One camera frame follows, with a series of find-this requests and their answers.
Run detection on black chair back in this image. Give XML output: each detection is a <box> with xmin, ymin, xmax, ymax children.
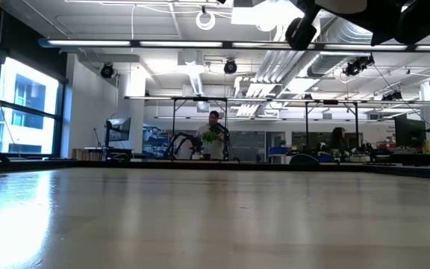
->
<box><xmin>288</xmin><ymin>153</ymin><xmax>321</xmax><ymax>166</ymax></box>

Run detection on beige green gardening bag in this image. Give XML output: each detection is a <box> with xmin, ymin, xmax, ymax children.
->
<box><xmin>313</xmin><ymin>0</ymin><xmax>430</xmax><ymax>46</ymax></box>

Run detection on silver ventilation duct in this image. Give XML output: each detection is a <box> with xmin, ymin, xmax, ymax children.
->
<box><xmin>306</xmin><ymin>14</ymin><xmax>390</xmax><ymax>78</ymax></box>

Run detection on monitor on black stand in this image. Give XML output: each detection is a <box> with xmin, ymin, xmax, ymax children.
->
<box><xmin>104</xmin><ymin>117</ymin><xmax>132</xmax><ymax>149</ymax></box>

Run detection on white hanging ring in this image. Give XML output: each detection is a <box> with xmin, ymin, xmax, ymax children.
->
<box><xmin>195</xmin><ymin>9</ymin><xmax>217</xmax><ymax>31</ymax></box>

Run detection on person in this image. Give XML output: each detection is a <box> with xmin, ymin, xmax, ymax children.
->
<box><xmin>195</xmin><ymin>110</ymin><xmax>228</xmax><ymax>161</ymax></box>
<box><xmin>329</xmin><ymin>126</ymin><xmax>351</xmax><ymax>154</ymax></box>

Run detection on long ceiling light strip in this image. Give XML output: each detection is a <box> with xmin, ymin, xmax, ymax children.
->
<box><xmin>38</xmin><ymin>38</ymin><xmax>430</xmax><ymax>52</ymax></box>

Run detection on black overhead gantry frame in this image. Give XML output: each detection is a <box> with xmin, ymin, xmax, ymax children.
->
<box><xmin>124</xmin><ymin>96</ymin><xmax>361</xmax><ymax>162</ymax></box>

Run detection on wooden crate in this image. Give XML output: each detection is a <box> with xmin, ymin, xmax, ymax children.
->
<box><xmin>71</xmin><ymin>147</ymin><xmax>107</xmax><ymax>161</ymax></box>

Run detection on large window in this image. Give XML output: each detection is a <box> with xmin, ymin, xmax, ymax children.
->
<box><xmin>0</xmin><ymin>55</ymin><xmax>65</xmax><ymax>158</ymax></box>

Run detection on black hanging ceiling camera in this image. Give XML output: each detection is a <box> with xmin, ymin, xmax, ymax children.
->
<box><xmin>99</xmin><ymin>62</ymin><xmax>116</xmax><ymax>80</ymax></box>
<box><xmin>223</xmin><ymin>58</ymin><xmax>239</xmax><ymax>75</ymax></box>

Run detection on small green potted plant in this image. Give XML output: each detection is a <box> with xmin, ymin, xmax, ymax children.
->
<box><xmin>201</xmin><ymin>129</ymin><xmax>220</xmax><ymax>161</ymax></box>

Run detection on black ceiling camera cluster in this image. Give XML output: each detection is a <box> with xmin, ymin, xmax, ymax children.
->
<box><xmin>343</xmin><ymin>55</ymin><xmax>376</xmax><ymax>78</ymax></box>

